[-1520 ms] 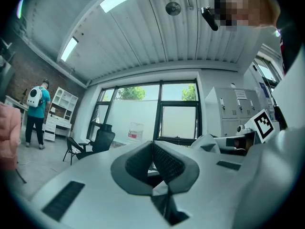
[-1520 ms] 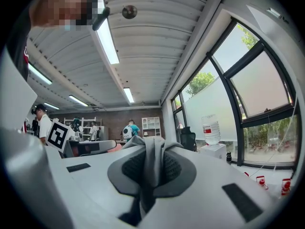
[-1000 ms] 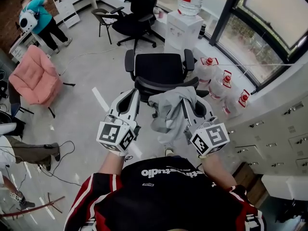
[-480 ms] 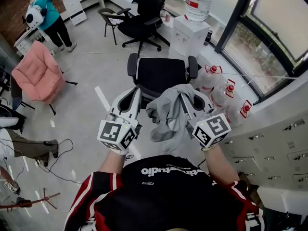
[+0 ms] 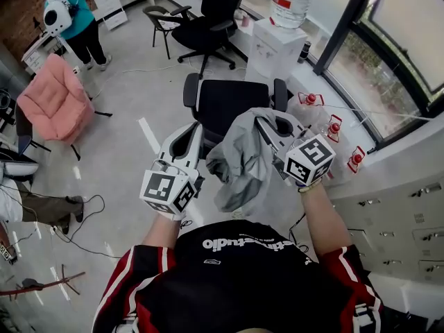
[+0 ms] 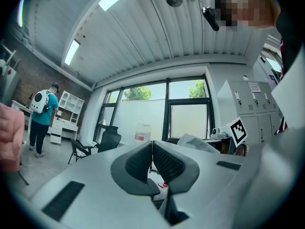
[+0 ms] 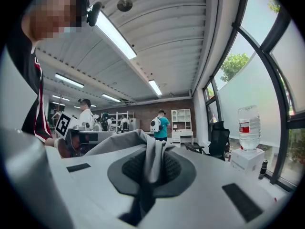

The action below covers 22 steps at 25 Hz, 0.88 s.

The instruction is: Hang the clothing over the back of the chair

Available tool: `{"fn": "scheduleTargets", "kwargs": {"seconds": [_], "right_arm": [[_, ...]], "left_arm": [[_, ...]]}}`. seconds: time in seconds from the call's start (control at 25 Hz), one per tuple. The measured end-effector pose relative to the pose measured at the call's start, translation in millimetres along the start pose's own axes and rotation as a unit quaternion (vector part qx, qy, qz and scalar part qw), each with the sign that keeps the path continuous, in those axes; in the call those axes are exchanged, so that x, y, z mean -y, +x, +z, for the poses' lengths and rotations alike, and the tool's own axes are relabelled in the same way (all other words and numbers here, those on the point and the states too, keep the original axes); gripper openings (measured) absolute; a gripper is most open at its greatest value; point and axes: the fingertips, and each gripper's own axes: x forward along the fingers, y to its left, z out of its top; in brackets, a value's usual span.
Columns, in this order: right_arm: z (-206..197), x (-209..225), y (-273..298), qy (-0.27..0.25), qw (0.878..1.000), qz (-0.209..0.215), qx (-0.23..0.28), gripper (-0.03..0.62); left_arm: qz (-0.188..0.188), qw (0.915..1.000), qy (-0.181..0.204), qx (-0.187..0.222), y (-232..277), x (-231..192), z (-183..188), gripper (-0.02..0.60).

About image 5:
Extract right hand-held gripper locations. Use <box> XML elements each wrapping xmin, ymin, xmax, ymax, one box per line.
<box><xmin>255</xmin><ymin>113</ymin><xmax>336</xmax><ymax>186</ymax></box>

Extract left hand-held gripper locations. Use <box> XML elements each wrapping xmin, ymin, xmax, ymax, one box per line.
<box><xmin>139</xmin><ymin>121</ymin><xmax>205</xmax><ymax>215</ymax></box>

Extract grey clothes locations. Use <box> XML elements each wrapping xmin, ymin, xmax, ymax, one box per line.
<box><xmin>205</xmin><ymin>107</ymin><xmax>299</xmax><ymax>218</ymax></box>

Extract black padded office chair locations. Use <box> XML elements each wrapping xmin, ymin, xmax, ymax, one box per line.
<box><xmin>182</xmin><ymin>73</ymin><xmax>289</xmax><ymax>159</ymax></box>

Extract person's right forearm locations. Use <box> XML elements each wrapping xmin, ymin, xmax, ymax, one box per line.
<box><xmin>300</xmin><ymin>184</ymin><xmax>353</xmax><ymax>257</ymax></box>

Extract person's left forearm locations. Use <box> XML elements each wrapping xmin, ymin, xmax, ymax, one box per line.
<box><xmin>142</xmin><ymin>215</ymin><xmax>185</xmax><ymax>250</ymax></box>

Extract small dark chair patterned cushion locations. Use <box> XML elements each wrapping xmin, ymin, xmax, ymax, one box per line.
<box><xmin>142</xmin><ymin>4</ymin><xmax>191</xmax><ymax>60</ymax></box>

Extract braided wrist band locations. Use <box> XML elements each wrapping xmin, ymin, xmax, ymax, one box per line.
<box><xmin>297</xmin><ymin>180</ymin><xmax>323</xmax><ymax>194</ymax></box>

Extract white water dispenser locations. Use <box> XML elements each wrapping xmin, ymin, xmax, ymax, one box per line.
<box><xmin>248</xmin><ymin>17</ymin><xmax>309</xmax><ymax>83</ymax></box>

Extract black flask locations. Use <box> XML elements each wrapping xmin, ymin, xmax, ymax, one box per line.
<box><xmin>298</xmin><ymin>40</ymin><xmax>313</xmax><ymax>64</ymax></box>

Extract large water bottle red label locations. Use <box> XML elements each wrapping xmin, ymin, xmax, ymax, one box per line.
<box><xmin>269</xmin><ymin>0</ymin><xmax>316</xmax><ymax>30</ymax></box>

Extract pink padded armchair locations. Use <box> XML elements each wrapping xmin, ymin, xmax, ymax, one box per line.
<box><xmin>16</xmin><ymin>53</ymin><xmax>114</xmax><ymax>162</ymax></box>

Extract grey metal locker cabinet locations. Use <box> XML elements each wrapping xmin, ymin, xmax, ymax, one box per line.
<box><xmin>325</xmin><ymin>112</ymin><xmax>444</xmax><ymax>287</ymax></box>

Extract person's black red jersey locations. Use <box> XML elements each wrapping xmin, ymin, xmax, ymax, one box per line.
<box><xmin>92</xmin><ymin>219</ymin><xmax>384</xmax><ymax>333</ymax></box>

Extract white desk with drawers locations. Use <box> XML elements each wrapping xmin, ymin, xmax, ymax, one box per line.
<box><xmin>92</xmin><ymin>0</ymin><xmax>156</xmax><ymax>31</ymax></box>

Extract white side desk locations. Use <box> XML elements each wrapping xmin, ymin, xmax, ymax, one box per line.
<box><xmin>21</xmin><ymin>33</ymin><xmax>72</xmax><ymax>75</ymax></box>

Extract white round backpack device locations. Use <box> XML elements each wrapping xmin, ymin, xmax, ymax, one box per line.
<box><xmin>43</xmin><ymin>0</ymin><xmax>74</xmax><ymax>37</ymax></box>

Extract red-brown metal stand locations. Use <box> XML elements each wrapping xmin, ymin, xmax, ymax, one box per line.
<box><xmin>0</xmin><ymin>264</ymin><xmax>87</xmax><ymax>301</ymax></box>

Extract black floor cable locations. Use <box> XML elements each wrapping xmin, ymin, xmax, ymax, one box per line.
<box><xmin>0</xmin><ymin>182</ymin><xmax>122</xmax><ymax>259</ymax></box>

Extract black window frame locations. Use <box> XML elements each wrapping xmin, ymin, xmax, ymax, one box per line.
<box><xmin>311</xmin><ymin>0</ymin><xmax>444</xmax><ymax>152</ymax></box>

